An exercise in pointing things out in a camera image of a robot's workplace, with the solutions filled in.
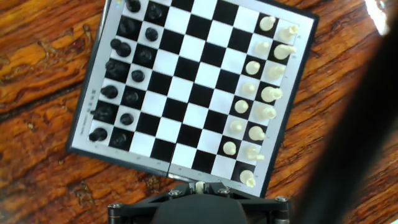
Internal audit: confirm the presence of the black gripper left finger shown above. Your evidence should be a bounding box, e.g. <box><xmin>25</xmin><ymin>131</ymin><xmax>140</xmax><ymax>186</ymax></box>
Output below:
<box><xmin>108</xmin><ymin>183</ymin><xmax>197</xmax><ymax>224</ymax></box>

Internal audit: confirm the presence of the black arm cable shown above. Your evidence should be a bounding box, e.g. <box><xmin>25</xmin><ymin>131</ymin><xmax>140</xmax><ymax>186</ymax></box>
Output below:
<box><xmin>292</xmin><ymin>18</ymin><xmax>398</xmax><ymax>224</ymax></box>

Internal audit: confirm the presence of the white chess knight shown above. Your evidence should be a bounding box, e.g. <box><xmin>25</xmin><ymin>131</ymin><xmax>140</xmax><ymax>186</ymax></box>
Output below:
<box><xmin>273</xmin><ymin>44</ymin><xmax>298</xmax><ymax>60</ymax></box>
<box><xmin>245</xmin><ymin>147</ymin><xmax>265</xmax><ymax>162</ymax></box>

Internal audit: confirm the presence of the white chess queen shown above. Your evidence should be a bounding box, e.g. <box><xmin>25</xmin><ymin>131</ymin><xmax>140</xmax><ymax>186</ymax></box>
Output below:
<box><xmin>257</xmin><ymin>106</ymin><xmax>277</xmax><ymax>121</ymax></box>

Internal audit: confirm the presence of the black white chessboard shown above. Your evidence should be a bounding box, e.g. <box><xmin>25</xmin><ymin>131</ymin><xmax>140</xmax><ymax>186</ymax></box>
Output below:
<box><xmin>66</xmin><ymin>0</ymin><xmax>320</xmax><ymax>198</ymax></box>

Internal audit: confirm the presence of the black chess king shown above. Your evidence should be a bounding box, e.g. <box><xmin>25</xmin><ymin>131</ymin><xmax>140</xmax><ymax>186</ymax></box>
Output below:
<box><xmin>109</xmin><ymin>38</ymin><xmax>132</xmax><ymax>58</ymax></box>

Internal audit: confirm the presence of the black chess queen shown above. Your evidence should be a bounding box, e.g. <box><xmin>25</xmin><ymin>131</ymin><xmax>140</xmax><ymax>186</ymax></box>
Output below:
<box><xmin>104</xmin><ymin>59</ymin><xmax>128</xmax><ymax>78</ymax></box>

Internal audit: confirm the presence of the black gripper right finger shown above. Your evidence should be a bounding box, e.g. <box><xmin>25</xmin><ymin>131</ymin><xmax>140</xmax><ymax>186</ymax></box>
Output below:
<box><xmin>204</xmin><ymin>182</ymin><xmax>292</xmax><ymax>224</ymax></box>

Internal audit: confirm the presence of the white chess bishop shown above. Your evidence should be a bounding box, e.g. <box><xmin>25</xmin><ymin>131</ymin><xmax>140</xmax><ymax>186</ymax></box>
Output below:
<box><xmin>248</xmin><ymin>125</ymin><xmax>267</xmax><ymax>141</ymax></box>
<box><xmin>267</xmin><ymin>65</ymin><xmax>286</xmax><ymax>80</ymax></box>

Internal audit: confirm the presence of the black chess knight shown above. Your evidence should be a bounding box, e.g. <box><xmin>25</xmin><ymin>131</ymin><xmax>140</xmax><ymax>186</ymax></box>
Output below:
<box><xmin>126</xmin><ymin>0</ymin><xmax>142</xmax><ymax>13</ymax></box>
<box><xmin>90</xmin><ymin>104</ymin><xmax>116</xmax><ymax>123</ymax></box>

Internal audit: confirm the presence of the black chess rook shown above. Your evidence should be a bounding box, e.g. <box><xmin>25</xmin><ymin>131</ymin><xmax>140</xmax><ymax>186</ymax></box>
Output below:
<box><xmin>88</xmin><ymin>127</ymin><xmax>108</xmax><ymax>142</ymax></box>

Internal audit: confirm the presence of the black chess bishop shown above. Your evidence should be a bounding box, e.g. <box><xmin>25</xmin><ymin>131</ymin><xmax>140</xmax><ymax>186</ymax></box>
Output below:
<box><xmin>100</xmin><ymin>85</ymin><xmax>119</xmax><ymax>100</ymax></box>
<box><xmin>118</xmin><ymin>18</ymin><xmax>137</xmax><ymax>37</ymax></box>

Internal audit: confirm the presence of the white chess rook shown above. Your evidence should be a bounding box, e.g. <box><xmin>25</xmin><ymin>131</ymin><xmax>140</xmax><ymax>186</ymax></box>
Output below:
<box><xmin>239</xmin><ymin>169</ymin><xmax>257</xmax><ymax>189</ymax></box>
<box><xmin>279</xmin><ymin>24</ymin><xmax>300</xmax><ymax>43</ymax></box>

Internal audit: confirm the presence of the white chess king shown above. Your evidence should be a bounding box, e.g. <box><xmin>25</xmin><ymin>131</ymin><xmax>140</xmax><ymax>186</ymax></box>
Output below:
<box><xmin>260</xmin><ymin>86</ymin><xmax>284</xmax><ymax>103</ymax></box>

